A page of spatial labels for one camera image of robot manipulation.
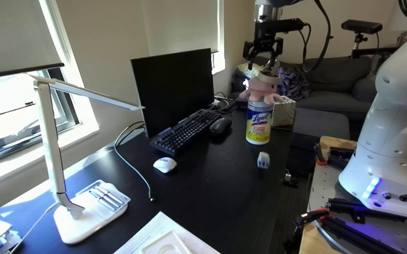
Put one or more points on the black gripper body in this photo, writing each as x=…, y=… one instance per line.
x=272, y=46

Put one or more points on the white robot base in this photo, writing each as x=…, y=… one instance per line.
x=376, y=173

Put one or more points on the pink plush toy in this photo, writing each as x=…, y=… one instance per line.
x=260, y=89

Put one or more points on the Lysol wipes canister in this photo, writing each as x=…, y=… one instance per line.
x=258, y=122

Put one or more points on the grey sofa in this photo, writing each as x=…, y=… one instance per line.
x=332, y=98

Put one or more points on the black computer mouse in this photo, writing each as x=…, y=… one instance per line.
x=220, y=125

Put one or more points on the black computer monitor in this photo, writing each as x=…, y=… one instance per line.
x=172, y=86

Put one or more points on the black computer keyboard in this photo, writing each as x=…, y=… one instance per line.
x=172, y=139

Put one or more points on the white computer mouse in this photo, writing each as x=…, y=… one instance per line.
x=164, y=163

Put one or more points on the white flat box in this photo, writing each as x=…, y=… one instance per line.
x=164, y=235

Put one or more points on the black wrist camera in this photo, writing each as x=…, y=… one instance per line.
x=264, y=29

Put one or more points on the black camera on stand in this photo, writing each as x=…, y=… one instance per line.
x=360, y=28

